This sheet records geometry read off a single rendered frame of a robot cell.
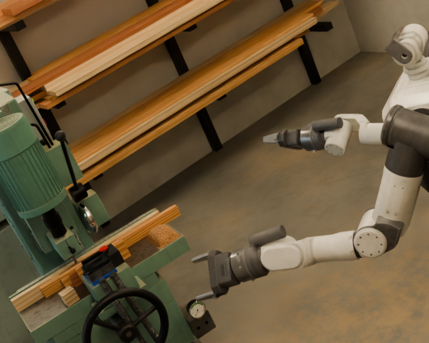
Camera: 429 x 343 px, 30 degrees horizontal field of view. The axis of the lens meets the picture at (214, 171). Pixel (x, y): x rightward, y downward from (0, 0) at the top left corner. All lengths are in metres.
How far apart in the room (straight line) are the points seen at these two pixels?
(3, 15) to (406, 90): 3.14
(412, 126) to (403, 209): 0.21
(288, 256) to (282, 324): 1.74
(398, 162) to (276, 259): 0.41
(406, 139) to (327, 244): 0.36
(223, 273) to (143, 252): 0.73
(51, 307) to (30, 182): 0.44
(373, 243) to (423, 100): 0.35
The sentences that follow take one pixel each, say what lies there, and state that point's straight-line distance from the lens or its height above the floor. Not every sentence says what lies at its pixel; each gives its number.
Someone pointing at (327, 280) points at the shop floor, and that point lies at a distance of 3.88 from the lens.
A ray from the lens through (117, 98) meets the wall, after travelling 5.40.
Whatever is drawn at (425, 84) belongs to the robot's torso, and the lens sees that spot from 1.96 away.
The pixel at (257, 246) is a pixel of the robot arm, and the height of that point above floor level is 1.11.
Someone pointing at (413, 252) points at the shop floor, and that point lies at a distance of 3.86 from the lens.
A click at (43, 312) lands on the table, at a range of 2.77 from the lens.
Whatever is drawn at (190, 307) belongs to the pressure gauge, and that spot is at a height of 0.68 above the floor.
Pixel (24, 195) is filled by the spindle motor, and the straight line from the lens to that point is 2.65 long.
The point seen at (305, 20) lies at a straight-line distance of 5.64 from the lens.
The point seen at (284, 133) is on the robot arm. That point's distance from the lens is 2.58.
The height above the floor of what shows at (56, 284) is 0.93.
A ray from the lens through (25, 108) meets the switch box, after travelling 2.95.
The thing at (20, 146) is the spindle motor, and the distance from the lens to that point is 2.60.
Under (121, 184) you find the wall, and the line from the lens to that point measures 5.48.
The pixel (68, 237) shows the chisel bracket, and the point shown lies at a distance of 2.75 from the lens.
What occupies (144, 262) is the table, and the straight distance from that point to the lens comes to 2.74.
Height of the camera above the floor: 2.12
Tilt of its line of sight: 23 degrees down
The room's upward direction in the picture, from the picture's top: 24 degrees counter-clockwise
